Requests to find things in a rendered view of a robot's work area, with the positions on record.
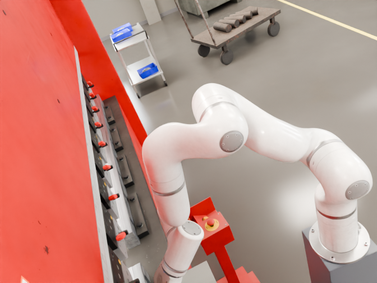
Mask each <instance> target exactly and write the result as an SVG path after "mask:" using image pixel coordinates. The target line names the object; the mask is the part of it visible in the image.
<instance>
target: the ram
mask: <svg viewBox="0 0 377 283"><path fill-rule="evenodd" d="M76 54H77V61H78V66H79V74H80V81H81V88H82V96H83V101H84V108H85V116H86V123H87V128H88V136H89V143H90V151H91V159H92V163H93V170H94V178H95V186H96V193H97V198H98V206H99V213H100V220H101V225H102V233H103V240H104V248H105V255H106V260H107V267H108V275H109V283H113V277H112V270H111V263H110V259H109V251H108V245H107V238H106V233H105V226H104V220H103V212H102V205H101V201H100V194H99V187H98V180H97V175H96V169H95V162H94V155H93V147H92V143H91V136H90V129H89V122H88V115H87V111H86V104H85V97H84V90H83V85H82V78H81V71H80V64H79V57H78V53H77V51H76ZM21 276H22V277H24V278H25V279H26V280H27V281H28V282H29V283H105V281H104V272H103V264H102V255H101V251H100V242H99V234H98V225H97V220H96V212H95V204H94V195H93V187H92V182H91V173H90V165H89V156H88V148H87V143H86V135H85V126H84V118H83V113H82V105H81V96H80V88H79V80H78V74H77V66H76V57H75V49H74V45H73V43H72V41H71V39H70V37H69V36H68V34H67V32H66V30H65V28H64V27H63V25H62V23H61V21H60V19H59V17H58V15H57V14H56V12H55V10H54V8H53V6H52V4H51V3H50V1H49V0H0V283H21Z"/></svg>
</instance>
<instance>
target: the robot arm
mask: <svg viewBox="0 0 377 283"><path fill-rule="evenodd" d="M192 110H193V113H194V116H195V119H196V122H197V124H193V125H188V124H182V123H178V122H171V123H167V124H164V125H162V126H160V127H158V128H157V129H155V130H154V131H153V132H152V133H151V134H150V135H149V136H148V137H147V138H146V139H145V141H144V143H143V145H142V158H143V161H144V166H145V169H146V173H147V176H148V179H149V183H150V187H151V190H152V193H153V197H154V200H155V204H156V206H157V214H158V217H159V220H160V223H161V226H162V228H163V231H164V234H165V236H166V238H167V242H168V247H167V251H166V253H165V255H164V257H163V260H162V262H161V263H160V265H159V266H158V268H157V270H156V272H155V275H154V277H153V280H154V283H181V281H182V276H183V275H185V274H186V272H187V270H188V268H189V266H190V264H191V262H192V260H193V258H194V255H195V253H196V251H197V249H198V247H199V245H200V243H201V241H202V239H203V237H204V232H203V229H202V228H201V227H200V226H199V225H198V224H197V223H195V222H193V221H189V220H188V218H189V215H190V204H189V198H188V194H187V189H186V183H185V178H184V174H183V169H182V164H181V161H182V160H184V159H191V158H205V159H218V158H224V157H228V156H230V155H232V154H234V153H236V152H237V151H238V150H239V149H240V148H241V147H242V146H243V145H245V146H247V147H248V148H250V149H251V150H253V151H254V152H256V153H258V154H261V155H263V156H266V157H268V158H271V159H274V160H277V161H281V162H286V163H293V162H296V161H300V162H302V163H303V164H305V165H306V166H307V167H308V168H309V169H310V171H311V172H312V173H313V174H314V176H315V177H316V178H317V179H318V180H319V182H320V184H319V185H318V186H317V187H316V189H315V193H314V199H315V208H316V215H317V221H316V222H315V223H314V224H313V226H312V228H311V229H310V232H309V241H310V245H311V247H312V249H313V250H314V252H315V253H316V254H317V255H318V256H319V257H321V258H322V259H324V260H326V261H328V262H331V263H335V264H350V263H354V262H357V261H359V260H361V259H362V258H363V257H364V256H365V255H366V254H367V252H368V250H369V247H370V238H369V234H368V232H367V230H366V229H365V228H364V227H363V226H362V224H360V223H359V222H357V199H359V198H361V197H363V196H364V195H366V194H367V193H368V192H369V191H370V190H371V188H372V186H373V179H372V175H371V172H370V170H369V169H368V167H367V165H365V163H364V162H363V161H362V160H361V159H360V158H359V157H358V156H357V155H356V154H355V153H354V152H353V151H352V150H351V149H350V148H349V147H348V146H347V145H345V143H344V142H342V141H341V140H340V138H338V137H337V136H336V135H334V134H333V133H331V132H329V131H326V130H323V129H316V128H309V129H304V128H300V127H296V126H293V125H291V124H289V123H286V122H284V121H282V120H280V119H278V118H275V117H274V116H272V115H270V114H268V113H266V112H265V111H263V110H262V109H260V108H259V107H257V106H256V105H254V104H253V103H251V102H250V101H248V100H247V99H246V98H244V97H243V96H241V95H239V94H238V93H236V92H234V91H233V90H231V89H228V88H226V87H225V86H222V85H219V84H215V83H210V84H205V85H203V86H202V87H200V88H199V89H198V90H197V91H196V92H195V94H194V96H193V98H192Z"/></svg>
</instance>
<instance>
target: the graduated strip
mask: <svg viewBox="0 0 377 283"><path fill-rule="evenodd" d="M74 49H75V57H76V66H77V74H78V80H79V88H80V96H81V105H82V113H83V118H84V126H85V135H86V143H87V148H88V156H89V165H90V173H91V182H92V187H93V195H94V204H95V212H96V220H97V225H98V234H99V242H100V251H101V255H102V264H103V272H104V281H105V283H109V275H108V267H107V260H106V255H105V248H104V240H103V233H102V225H101V220H100V213H99V206H98V198H97V193H96V186H95V178H94V170H93V163H92V159H91V151H90V143H89V136H88V128H87V123H86V116H85V108H84V101H83V96H82V88H81V81H80V74H79V66H78V61H77V54H76V48H75V46H74Z"/></svg>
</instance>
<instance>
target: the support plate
mask: <svg viewBox="0 0 377 283"><path fill-rule="evenodd" d="M181 283H217V282H216V280H215V278H214V276H213V274H212V272H211V269H210V267H209V265H208V263H207V261H205V262H203V263H201V264H199V265H197V266H195V267H193V268H191V269H189V270H187V272H186V274H185V275H183V276H182V281H181Z"/></svg>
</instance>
